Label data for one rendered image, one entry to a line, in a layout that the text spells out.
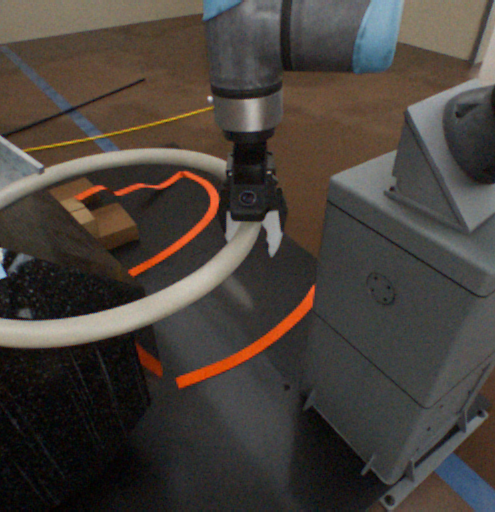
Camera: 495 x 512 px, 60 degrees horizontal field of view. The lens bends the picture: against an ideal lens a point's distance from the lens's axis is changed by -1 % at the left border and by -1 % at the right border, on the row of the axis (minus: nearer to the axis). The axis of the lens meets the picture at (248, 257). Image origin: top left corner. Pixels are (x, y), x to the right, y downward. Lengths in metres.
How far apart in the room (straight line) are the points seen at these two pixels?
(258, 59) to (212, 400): 1.22
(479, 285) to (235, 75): 0.55
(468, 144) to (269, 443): 1.03
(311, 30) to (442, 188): 0.46
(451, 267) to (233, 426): 0.91
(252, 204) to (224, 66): 0.16
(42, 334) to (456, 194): 0.71
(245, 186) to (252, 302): 1.30
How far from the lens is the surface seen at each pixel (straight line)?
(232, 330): 1.72
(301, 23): 0.51
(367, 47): 0.51
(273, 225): 0.64
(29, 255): 0.92
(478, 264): 0.83
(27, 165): 0.90
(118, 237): 2.16
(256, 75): 0.54
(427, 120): 0.90
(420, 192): 0.91
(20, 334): 0.53
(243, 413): 1.52
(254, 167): 0.57
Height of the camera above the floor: 1.33
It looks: 40 degrees down
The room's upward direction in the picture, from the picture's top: straight up
